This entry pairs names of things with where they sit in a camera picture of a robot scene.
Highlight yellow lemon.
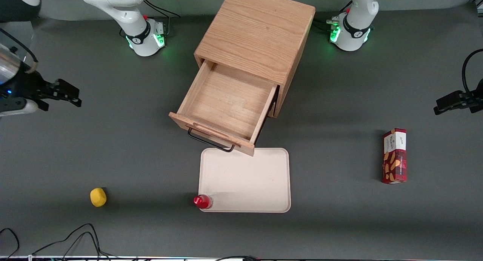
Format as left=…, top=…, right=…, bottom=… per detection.
left=90, top=187, right=107, bottom=207

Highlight cream plastic tray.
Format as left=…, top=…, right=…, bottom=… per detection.
left=198, top=148, right=291, bottom=213

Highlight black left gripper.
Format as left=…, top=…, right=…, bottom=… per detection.
left=434, top=79, right=483, bottom=115

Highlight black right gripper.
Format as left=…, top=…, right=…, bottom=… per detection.
left=0, top=70, right=82, bottom=111

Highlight red capped bottle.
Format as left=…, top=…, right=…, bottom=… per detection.
left=194, top=194, right=213, bottom=209

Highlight black left arm base cables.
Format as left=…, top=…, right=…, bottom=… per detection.
left=312, top=1, right=353, bottom=32

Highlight black looped gripper cable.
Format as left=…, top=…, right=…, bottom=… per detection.
left=462, top=49, right=483, bottom=97

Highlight wooden drawer with black handle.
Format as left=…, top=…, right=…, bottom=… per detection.
left=168, top=59, right=280, bottom=157

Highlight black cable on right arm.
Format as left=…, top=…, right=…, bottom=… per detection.
left=0, top=27, right=39, bottom=72

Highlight wooden drawer cabinet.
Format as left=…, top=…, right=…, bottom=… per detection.
left=194, top=0, right=316, bottom=118

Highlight black right arm base cable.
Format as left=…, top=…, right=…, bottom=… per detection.
left=120, top=0, right=182, bottom=37

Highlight red snack box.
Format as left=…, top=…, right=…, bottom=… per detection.
left=382, top=128, right=408, bottom=184

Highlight black floor cable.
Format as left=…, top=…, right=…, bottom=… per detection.
left=60, top=232, right=103, bottom=260
left=0, top=228, right=20, bottom=259
left=214, top=255, right=261, bottom=261
left=31, top=223, right=114, bottom=259

